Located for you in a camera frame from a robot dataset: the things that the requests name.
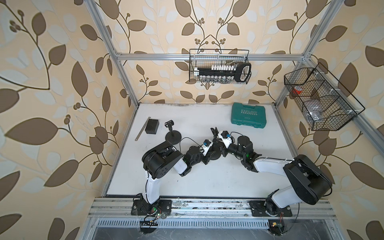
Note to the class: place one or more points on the socket set rail black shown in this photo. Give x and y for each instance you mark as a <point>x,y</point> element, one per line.
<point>238,73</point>

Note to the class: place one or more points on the red item in basket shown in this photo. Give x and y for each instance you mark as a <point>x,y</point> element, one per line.
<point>297,90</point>

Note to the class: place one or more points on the plastic bag in basket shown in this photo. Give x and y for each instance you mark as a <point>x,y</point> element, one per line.
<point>313,110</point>

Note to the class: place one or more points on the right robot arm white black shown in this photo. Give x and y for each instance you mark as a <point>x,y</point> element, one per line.
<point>308,183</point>

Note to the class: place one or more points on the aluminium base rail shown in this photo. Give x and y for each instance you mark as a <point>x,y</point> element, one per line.
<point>203,213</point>

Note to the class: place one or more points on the black wire basket right wall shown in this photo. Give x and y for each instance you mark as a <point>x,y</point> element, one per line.
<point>339,104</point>

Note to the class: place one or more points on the small black box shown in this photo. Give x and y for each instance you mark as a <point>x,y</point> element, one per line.
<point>152,126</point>

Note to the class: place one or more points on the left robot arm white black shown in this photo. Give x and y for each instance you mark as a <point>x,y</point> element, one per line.
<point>159,161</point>

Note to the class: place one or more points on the black wire basket wall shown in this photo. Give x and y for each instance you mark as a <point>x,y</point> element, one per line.
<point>339,104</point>
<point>208,57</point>

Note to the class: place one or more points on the black microphone stand pole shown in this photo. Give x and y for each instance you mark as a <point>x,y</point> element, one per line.
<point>169,124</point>

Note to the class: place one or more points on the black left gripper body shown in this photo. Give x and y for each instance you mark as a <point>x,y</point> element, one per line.
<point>200,158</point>

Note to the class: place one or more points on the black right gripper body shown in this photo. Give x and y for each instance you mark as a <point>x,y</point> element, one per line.
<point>232,149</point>

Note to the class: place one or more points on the black round stand base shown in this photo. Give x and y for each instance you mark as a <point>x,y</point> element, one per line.
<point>173,137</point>

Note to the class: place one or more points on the black wire basket back wall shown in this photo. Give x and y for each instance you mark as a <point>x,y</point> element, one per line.
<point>208,57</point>

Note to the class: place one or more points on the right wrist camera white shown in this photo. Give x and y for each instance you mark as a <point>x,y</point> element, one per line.
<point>226,138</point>

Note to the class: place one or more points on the green plastic tool case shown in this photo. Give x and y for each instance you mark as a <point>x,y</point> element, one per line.
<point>247,115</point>

